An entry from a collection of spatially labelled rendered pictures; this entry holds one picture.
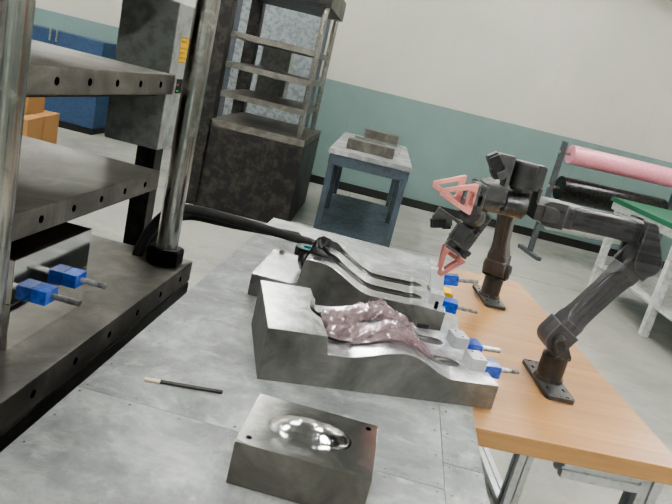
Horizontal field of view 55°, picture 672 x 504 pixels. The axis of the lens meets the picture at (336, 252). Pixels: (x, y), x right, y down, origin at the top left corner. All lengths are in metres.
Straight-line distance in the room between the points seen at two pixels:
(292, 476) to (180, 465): 0.17
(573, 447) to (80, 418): 0.92
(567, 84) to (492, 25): 1.15
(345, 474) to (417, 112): 7.37
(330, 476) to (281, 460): 0.07
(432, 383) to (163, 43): 1.14
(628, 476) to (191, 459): 0.89
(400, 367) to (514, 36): 7.19
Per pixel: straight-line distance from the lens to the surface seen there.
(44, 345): 1.33
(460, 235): 1.74
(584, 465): 1.44
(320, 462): 0.95
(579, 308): 1.60
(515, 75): 8.28
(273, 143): 5.60
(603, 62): 8.52
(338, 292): 1.62
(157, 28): 1.87
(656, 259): 1.60
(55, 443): 1.03
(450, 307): 1.67
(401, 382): 1.32
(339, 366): 1.27
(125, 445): 1.04
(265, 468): 0.96
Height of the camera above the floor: 1.39
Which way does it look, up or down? 15 degrees down
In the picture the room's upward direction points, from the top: 14 degrees clockwise
